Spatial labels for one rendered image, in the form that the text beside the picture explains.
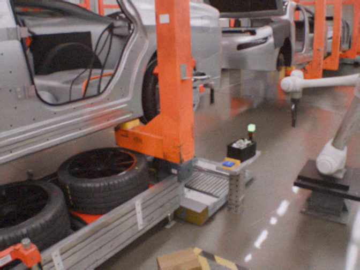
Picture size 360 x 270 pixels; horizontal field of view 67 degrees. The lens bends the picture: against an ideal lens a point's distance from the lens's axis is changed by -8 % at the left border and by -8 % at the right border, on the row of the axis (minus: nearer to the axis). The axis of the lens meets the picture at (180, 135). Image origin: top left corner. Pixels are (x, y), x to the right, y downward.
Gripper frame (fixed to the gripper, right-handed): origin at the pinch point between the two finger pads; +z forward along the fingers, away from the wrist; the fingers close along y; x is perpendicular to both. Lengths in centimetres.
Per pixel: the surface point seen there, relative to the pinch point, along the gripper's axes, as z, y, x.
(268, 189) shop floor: 67, 4, 19
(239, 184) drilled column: 41, -47, 22
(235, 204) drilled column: 60, -46, 25
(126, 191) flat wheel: 31, -118, 67
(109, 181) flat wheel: 21, -128, 71
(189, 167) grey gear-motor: 35, -54, 64
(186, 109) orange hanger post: -19, -78, 47
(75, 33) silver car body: -83, -17, 275
